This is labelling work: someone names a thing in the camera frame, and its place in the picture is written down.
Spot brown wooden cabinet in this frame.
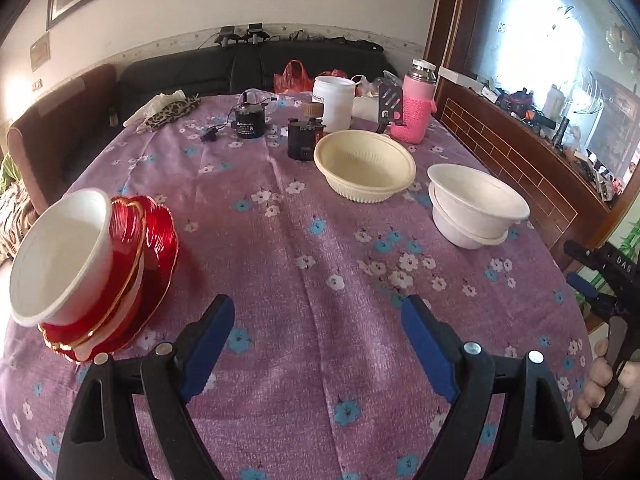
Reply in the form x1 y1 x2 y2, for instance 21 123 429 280
422 0 640 313

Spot cream ribbed bowl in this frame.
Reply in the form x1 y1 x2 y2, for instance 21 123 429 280
313 130 417 204

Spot black sofa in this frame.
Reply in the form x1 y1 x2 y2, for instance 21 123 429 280
117 37 398 111

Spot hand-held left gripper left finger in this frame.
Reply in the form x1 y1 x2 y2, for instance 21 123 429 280
56 294 236 480

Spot leopard print pouch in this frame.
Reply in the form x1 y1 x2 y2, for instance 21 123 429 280
136 96 203 134

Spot white plastic jar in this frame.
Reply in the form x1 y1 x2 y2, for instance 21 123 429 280
312 76 357 131

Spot black device with cork top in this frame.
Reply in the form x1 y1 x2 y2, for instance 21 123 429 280
287 102 327 162

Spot red gold-rimmed plate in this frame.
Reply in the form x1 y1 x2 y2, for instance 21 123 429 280
65 196 149 356

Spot white bowl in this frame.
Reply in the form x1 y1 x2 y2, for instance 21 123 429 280
426 163 531 239
431 182 509 251
9 188 115 327

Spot pink thermos with knitted sleeve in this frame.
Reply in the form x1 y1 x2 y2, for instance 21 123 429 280
389 58 440 145

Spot black round device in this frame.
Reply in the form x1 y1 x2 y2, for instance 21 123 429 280
234 90 271 140

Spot tan wall panel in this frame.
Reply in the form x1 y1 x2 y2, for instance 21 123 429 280
30 35 51 72

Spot brown patterned blanket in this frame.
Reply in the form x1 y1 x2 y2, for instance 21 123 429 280
0 180 42 261

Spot green cushion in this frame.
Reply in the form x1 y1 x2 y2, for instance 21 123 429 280
0 152 22 187

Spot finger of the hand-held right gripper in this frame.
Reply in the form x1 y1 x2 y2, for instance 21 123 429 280
564 241 607 267
566 271 619 319

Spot person's right hand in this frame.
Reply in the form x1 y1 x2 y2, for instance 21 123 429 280
575 337 640 449

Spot red glass plate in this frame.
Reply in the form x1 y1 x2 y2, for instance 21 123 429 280
38 204 179 365

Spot red black tool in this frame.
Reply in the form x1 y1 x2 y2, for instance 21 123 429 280
500 87 536 111

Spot pale plastic bottle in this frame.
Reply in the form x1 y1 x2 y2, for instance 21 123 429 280
542 84 566 119

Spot white flat box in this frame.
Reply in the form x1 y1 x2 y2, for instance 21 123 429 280
439 66 489 86

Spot white gloves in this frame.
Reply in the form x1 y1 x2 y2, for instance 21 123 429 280
122 89 187 127

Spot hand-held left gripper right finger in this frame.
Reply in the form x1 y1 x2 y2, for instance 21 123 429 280
401 294 583 480

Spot green plant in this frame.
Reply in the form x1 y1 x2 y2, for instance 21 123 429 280
620 222 640 262

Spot purple floral tablecloth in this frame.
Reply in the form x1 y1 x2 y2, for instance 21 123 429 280
0 91 595 480

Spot brown fabric sofa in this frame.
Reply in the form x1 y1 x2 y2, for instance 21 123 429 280
6 63 126 211

